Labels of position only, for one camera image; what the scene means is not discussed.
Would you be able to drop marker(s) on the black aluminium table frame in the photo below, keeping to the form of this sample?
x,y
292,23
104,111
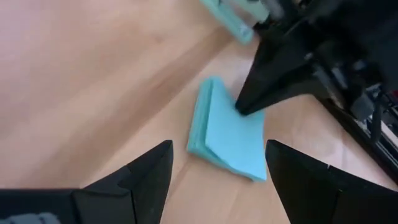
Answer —
x,y
373,146

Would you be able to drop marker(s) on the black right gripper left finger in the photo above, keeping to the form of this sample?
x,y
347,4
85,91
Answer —
x,y
140,193

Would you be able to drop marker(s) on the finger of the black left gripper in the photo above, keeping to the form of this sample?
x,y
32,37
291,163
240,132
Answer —
x,y
280,77

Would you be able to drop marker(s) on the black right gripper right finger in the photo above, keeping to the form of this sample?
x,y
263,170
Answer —
x,y
311,193

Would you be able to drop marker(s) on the blue sticky notes pad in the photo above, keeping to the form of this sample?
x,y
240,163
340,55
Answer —
x,y
233,137

